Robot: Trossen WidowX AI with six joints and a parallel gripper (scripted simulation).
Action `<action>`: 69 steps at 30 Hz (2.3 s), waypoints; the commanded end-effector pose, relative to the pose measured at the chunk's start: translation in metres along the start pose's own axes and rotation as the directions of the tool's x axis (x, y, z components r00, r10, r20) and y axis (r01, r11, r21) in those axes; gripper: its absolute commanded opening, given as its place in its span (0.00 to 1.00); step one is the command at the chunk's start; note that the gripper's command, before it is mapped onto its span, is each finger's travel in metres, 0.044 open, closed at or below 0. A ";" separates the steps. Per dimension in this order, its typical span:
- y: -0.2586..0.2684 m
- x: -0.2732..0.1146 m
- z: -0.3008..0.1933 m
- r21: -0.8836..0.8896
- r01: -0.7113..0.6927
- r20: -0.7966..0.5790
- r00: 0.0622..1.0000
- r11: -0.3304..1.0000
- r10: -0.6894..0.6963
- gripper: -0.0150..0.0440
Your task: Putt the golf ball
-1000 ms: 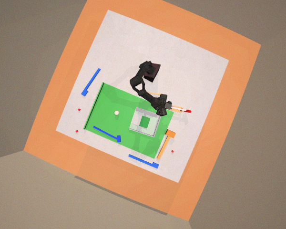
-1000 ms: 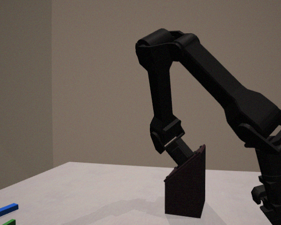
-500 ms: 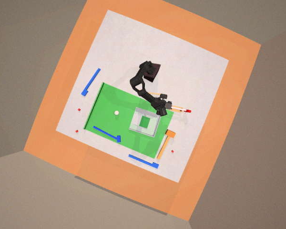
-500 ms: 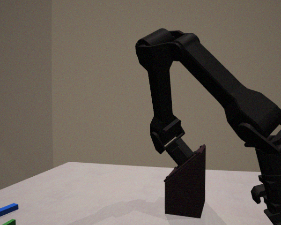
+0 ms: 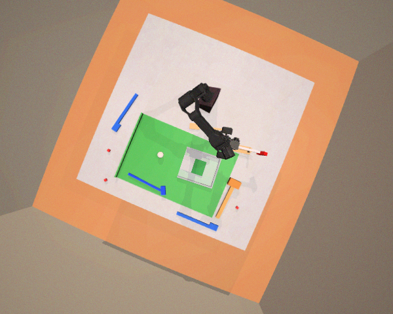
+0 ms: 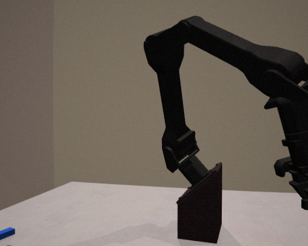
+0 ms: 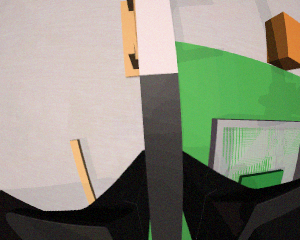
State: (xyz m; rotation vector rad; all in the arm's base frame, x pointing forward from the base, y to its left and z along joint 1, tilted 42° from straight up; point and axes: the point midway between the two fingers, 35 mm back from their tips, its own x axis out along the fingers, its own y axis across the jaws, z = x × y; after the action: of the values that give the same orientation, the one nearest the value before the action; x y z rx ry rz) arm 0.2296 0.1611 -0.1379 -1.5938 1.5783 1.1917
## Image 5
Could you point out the green rectangular mat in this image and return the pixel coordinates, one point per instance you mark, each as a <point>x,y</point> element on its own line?
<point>153,136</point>

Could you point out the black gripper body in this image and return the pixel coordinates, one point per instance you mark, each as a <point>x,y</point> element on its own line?
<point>225,130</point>

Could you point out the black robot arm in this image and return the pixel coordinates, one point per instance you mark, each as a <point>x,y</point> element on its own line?
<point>218,140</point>

